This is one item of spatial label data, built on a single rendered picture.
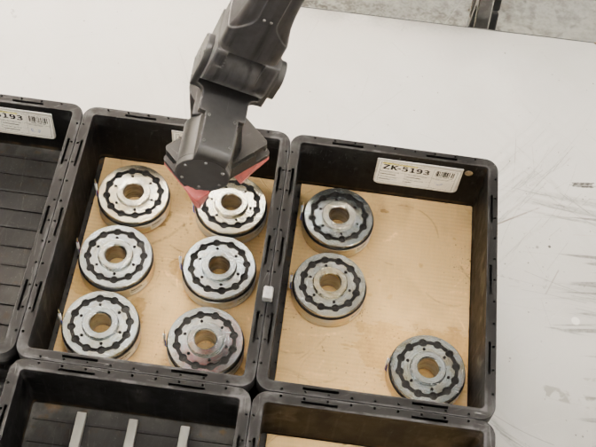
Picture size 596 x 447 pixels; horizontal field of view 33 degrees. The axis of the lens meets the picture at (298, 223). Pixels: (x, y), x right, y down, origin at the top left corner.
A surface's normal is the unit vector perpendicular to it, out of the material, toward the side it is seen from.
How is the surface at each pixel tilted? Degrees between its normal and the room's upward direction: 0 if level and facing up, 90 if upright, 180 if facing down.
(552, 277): 0
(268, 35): 87
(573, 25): 0
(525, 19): 0
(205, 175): 91
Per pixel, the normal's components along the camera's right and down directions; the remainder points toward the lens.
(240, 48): -0.07, 0.81
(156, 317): 0.07, -0.54
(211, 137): 0.37, -0.38
